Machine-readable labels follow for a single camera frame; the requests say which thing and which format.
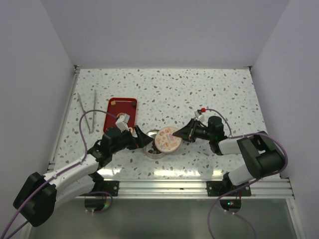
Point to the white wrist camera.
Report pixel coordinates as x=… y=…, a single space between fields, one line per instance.
x=122 y=122
x=199 y=114

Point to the black base bracket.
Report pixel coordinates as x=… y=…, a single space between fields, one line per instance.
x=104 y=186
x=218 y=188

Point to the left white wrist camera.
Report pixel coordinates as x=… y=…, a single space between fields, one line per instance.
x=122 y=122

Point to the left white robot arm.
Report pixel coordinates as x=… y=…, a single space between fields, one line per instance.
x=42 y=194

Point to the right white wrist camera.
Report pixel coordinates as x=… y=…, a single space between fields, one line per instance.
x=199 y=114

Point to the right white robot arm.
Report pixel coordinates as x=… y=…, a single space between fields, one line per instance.
x=262 y=156

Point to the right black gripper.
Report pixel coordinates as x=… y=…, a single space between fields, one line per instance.
x=187 y=133

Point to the metal serving tongs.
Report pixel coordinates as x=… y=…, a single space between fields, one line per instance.
x=91 y=127

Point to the right black base bracket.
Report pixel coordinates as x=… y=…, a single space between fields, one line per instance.
x=218 y=188

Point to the round silver tin lid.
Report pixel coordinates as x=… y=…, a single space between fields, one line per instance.
x=166 y=142

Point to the red rectangular tray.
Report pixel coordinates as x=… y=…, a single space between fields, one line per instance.
x=124 y=106

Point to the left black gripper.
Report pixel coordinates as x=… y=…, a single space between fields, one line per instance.
x=142 y=140

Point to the left black base bracket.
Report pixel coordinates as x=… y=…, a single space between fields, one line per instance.
x=104 y=186

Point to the round silver tin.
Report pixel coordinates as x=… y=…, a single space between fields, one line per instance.
x=151 y=151

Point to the aluminium front rail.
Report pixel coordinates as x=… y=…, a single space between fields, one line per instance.
x=198 y=189

